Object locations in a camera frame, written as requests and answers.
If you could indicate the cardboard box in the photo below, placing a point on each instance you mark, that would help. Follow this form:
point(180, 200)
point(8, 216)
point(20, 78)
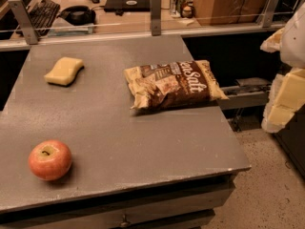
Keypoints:
point(221, 12)

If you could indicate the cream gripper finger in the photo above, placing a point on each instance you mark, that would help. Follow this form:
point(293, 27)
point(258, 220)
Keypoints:
point(286, 97)
point(272, 43)

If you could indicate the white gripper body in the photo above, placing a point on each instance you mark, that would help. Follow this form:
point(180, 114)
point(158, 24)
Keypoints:
point(294, 40)

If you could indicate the red apple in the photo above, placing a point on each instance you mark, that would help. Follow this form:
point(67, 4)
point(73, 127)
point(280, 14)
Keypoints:
point(50, 160)

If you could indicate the black laptop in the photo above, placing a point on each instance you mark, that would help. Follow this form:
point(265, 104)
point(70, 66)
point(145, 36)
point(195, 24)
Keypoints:
point(127, 5)

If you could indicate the grey metal bracket left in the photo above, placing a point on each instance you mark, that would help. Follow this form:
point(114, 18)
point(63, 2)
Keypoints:
point(21, 14)

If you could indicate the black keyboard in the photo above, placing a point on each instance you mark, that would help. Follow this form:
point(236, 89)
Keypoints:
point(42, 15)

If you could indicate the black headphones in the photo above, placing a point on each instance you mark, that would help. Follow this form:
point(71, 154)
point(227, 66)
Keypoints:
point(78, 15)

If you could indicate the small round jar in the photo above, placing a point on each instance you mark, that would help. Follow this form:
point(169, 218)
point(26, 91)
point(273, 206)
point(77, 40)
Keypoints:
point(187, 12)

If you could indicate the grey metal bracket right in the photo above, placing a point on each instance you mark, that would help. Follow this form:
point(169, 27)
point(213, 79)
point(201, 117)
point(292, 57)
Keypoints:
point(266, 17)

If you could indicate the grey drawer unit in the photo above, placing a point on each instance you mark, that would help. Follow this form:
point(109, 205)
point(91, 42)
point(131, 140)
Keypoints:
point(183, 205)

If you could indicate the grey metal bracket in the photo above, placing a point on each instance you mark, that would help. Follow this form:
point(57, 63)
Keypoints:
point(155, 6)
point(266, 17)
point(21, 14)

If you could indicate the brown sea salt chip bag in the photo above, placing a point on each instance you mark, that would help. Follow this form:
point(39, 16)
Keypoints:
point(171, 85)

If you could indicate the yellow sponge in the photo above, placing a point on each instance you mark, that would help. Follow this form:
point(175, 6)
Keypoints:
point(64, 71)

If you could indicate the grey metal bracket middle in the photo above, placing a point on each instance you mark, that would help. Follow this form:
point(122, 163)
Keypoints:
point(155, 6)

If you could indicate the grey metal shelf rail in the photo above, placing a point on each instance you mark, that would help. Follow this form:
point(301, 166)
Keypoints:
point(245, 93)

